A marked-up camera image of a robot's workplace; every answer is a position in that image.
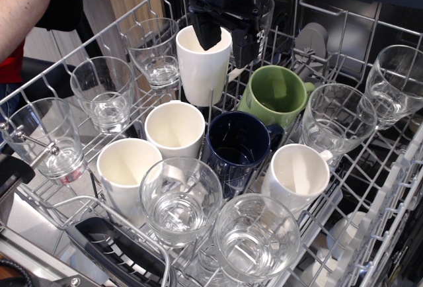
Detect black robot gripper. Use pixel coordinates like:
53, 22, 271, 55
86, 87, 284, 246
189, 0, 262, 68

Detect tall white ceramic cup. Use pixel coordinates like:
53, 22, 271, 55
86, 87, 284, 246
176, 25, 232, 107

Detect person's bare forearm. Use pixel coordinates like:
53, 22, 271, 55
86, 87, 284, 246
1, 0, 50, 61

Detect white cup middle row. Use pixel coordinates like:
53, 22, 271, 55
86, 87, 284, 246
144, 101, 206, 159

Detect white cup front left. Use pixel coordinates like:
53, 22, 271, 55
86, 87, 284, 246
96, 138, 163, 227

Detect clear drinking glass behind gripper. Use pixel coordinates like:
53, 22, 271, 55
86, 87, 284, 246
252, 0, 274, 65

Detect green ceramic mug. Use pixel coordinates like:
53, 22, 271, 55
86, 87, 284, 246
237, 65, 315, 130

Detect clear drinking glass back left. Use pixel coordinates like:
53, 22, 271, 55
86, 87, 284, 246
123, 18, 180, 93

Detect dark blue ceramic mug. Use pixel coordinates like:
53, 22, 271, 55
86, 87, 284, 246
201, 111, 284, 198

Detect clear drinking glass left middle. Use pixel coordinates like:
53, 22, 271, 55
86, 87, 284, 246
70, 56, 135, 134

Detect clear drinking glass right middle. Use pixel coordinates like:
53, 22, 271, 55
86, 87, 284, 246
299, 83, 377, 167

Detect clear drinking glass front centre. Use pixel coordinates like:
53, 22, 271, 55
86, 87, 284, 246
139, 157, 223, 247

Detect clear drinking glass far right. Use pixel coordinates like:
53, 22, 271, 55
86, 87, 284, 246
365, 45, 422, 130

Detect clear drinking glass front right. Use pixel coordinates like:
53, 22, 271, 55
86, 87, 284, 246
213, 193, 300, 284

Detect clear drinking glass far left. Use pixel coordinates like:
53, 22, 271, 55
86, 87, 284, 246
1, 97, 87, 185

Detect grey wire dishwasher rack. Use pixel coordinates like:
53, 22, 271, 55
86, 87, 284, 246
1, 0, 422, 286

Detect white ceramic mug with handle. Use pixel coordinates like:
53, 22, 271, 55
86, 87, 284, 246
261, 143, 332, 218

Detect black rack handle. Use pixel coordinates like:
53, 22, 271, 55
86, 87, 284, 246
66, 217, 177, 286

